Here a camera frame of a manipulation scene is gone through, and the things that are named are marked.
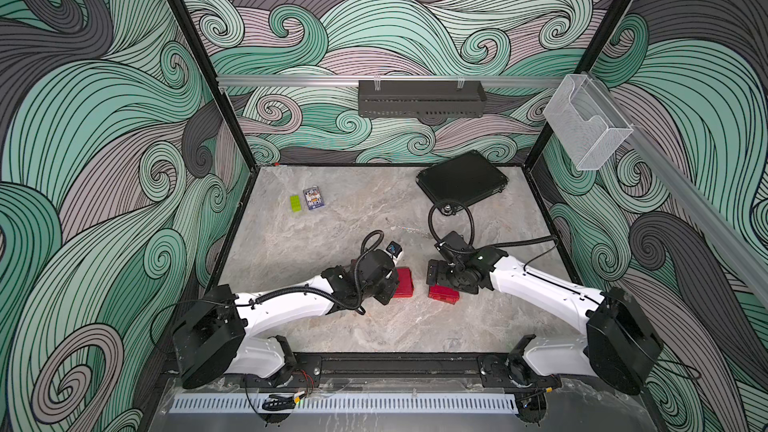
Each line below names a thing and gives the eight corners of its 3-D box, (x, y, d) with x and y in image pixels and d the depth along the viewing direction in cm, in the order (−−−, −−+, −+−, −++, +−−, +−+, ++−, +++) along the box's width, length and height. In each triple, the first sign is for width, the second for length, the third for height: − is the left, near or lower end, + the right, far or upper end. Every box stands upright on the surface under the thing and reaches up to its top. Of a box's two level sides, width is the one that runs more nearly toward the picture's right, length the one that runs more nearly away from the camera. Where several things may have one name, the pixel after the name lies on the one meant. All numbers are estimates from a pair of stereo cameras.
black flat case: (444, 219, 106) (447, 210, 102) (413, 181, 118) (414, 171, 114) (505, 190, 115) (510, 180, 111) (470, 157, 127) (474, 147, 123)
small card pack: (308, 210, 109) (307, 207, 107) (303, 193, 114) (302, 189, 113) (325, 205, 110) (324, 202, 108) (318, 188, 116) (317, 184, 114)
